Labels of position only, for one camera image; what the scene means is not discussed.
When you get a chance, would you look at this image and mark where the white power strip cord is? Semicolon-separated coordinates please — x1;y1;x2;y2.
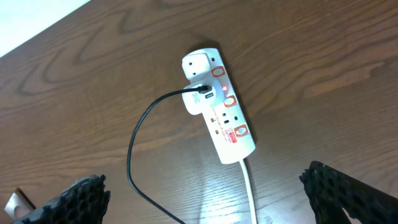
238;158;259;224

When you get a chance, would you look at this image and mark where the white power strip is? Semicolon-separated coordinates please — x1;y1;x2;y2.
187;48;256;164

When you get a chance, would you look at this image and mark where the black charger cable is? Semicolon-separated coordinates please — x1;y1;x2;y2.
126;85;209;224

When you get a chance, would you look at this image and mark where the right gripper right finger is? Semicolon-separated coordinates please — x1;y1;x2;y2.
299;161;397;224

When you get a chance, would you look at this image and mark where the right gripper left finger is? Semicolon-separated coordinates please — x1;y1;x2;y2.
13;175;111;224

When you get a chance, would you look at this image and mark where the white USB charger adapter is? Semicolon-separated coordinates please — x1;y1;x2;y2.
182;53;226;115

